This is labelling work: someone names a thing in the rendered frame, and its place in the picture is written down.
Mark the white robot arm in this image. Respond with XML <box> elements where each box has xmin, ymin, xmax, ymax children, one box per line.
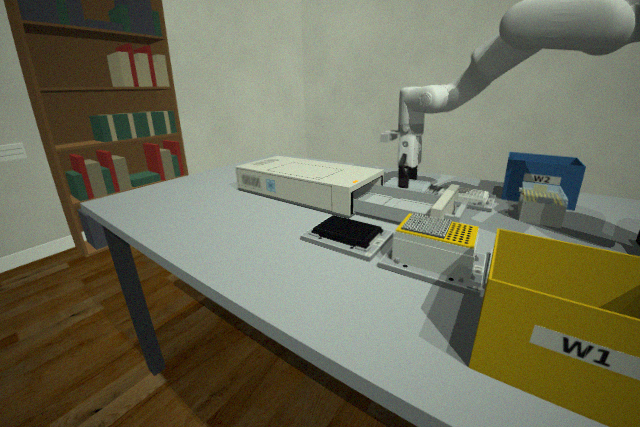
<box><xmin>380</xmin><ymin>0</ymin><xmax>640</xmax><ymax>143</ymax></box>

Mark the black rectangular plate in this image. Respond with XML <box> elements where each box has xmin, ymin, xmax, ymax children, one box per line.
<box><xmin>312</xmin><ymin>215</ymin><xmax>383</xmax><ymax>249</ymax></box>

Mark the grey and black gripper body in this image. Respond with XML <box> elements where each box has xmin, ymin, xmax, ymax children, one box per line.
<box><xmin>398</xmin><ymin>133</ymin><xmax>423</xmax><ymax>168</ymax></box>

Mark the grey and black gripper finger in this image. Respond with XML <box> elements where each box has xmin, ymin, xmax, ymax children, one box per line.
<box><xmin>398</xmin><ymin>154</ymin><xmax>410</xmax><ymax>189</ymax></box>
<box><xmin>408</xmin><ymin>165</ymin><xmax>418</xmax><ymax>180</ymax></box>

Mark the dark blue open bin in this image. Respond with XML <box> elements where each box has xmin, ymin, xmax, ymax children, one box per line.
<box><xmin>501</xmin><ymin>152</ymin><xmax>586</xmax><ymax>211</ymax></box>

